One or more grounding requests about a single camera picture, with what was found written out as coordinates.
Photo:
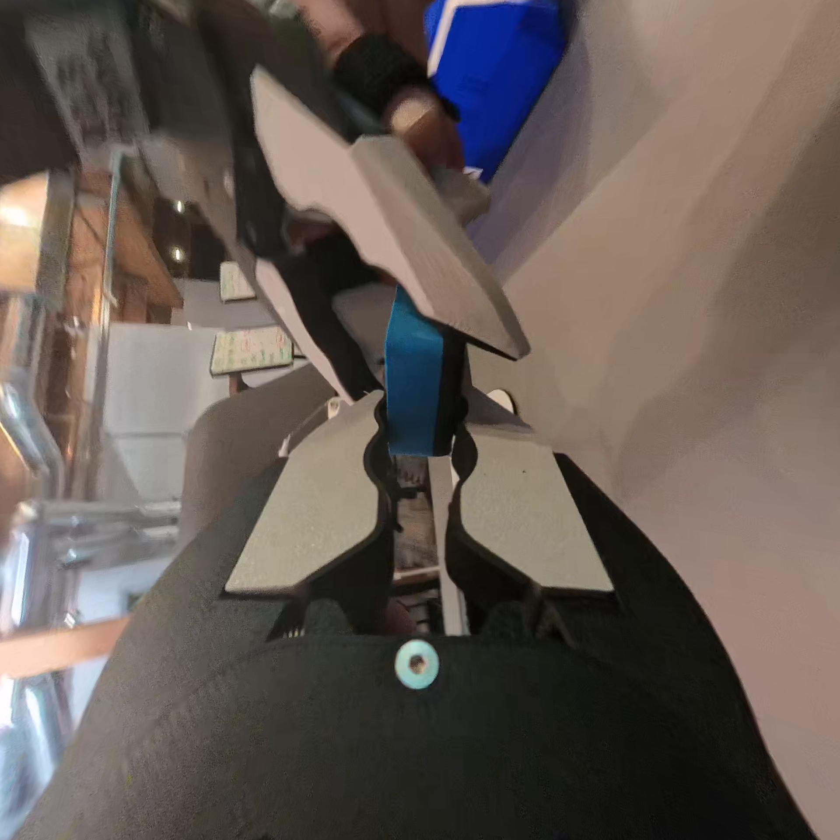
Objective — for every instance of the person's right hand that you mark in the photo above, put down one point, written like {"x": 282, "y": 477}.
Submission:
{"x": 420, "y": 118}

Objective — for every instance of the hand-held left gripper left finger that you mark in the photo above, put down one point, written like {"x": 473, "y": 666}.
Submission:
{"x": 302, "y": 519}

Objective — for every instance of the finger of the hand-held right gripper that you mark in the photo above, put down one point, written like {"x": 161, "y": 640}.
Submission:
{"x": 433, "y": 250}
{"x": 309, "y": 328}

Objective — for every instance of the blue plastic bin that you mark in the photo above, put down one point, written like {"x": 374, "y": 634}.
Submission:
{"x": 505, "y": 66}

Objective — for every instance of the whiteboard easel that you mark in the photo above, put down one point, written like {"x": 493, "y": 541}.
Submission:
{"x": 238, "y": 281}
{"x": 252, "y": 352}

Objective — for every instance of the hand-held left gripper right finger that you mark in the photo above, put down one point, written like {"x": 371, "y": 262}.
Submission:
{"x": 532, "y": 519}

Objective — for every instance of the blue whiteboard eraser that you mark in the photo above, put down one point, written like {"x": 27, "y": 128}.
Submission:
{"x": 418, "y": 381}

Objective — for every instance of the black backdrop board stand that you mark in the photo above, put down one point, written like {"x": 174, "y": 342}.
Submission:
{"x": 263, "y": 433}

